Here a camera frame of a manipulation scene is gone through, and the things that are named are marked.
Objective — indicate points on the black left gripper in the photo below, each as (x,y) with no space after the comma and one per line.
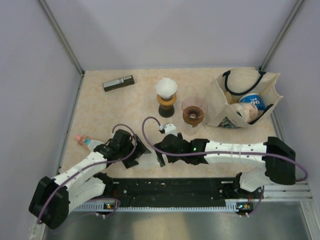
(140,148)

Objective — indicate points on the right corner aluminium post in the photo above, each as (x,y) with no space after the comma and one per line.
(298,6)

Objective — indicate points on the pink glass dripper cone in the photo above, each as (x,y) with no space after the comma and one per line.
(194,107)

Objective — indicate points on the clear glass beaker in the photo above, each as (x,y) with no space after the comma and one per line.
(189,129)

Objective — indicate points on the grey cable duct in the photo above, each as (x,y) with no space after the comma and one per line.
(229,206)

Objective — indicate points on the blue white packet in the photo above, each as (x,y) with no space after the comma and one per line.
(255,99)

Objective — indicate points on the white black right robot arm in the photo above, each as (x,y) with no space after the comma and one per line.
(273,161)

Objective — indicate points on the beige canvas tote bag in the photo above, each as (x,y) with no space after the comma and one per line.
(234,84)

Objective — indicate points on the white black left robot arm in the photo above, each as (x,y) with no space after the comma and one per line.
(55,198)

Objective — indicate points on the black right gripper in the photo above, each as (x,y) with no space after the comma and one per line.
(158,148)

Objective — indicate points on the white paper coffee filter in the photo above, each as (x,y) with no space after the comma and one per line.
(148,161)
(166,88)

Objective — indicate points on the black carafe with red lid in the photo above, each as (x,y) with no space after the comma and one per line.
(166,111)

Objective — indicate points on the corner aluminium post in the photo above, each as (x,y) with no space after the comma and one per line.
(298,6)
(60,35)

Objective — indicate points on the left corner aluminium post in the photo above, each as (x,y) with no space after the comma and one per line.
(60,35)

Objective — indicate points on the aluminium frame rail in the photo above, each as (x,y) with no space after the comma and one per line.
(273,192)

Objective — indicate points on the beige round package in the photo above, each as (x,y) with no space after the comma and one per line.
(248,111)

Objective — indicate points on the black rectangular box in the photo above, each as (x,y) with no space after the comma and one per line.
(118,83)

